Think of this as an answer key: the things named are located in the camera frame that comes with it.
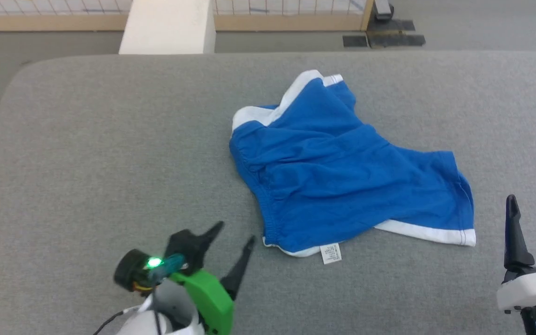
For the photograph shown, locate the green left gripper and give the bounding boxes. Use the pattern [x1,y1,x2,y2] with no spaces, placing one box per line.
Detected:
[164,221,256,335]

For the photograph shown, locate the white rectangular block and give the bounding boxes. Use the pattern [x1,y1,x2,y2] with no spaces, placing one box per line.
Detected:
[119,0,216,55]

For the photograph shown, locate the grey fabric sofa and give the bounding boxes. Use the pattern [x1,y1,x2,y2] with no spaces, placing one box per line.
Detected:
[0,50,536,335]

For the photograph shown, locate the grey metal panel bracket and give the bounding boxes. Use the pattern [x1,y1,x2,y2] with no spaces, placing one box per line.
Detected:
[373,0,395,21]

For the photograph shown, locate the large black floor pad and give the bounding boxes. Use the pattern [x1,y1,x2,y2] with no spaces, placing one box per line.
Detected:
[367,19,426,48]

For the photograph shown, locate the blue shorts with white trim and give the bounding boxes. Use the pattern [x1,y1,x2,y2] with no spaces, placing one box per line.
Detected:
[229,70,477,265]

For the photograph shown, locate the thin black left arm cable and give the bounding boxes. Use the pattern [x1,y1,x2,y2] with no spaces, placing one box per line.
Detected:
[93,308,144,335]

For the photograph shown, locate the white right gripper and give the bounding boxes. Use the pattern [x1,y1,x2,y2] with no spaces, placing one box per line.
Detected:
[496,194,536,313]

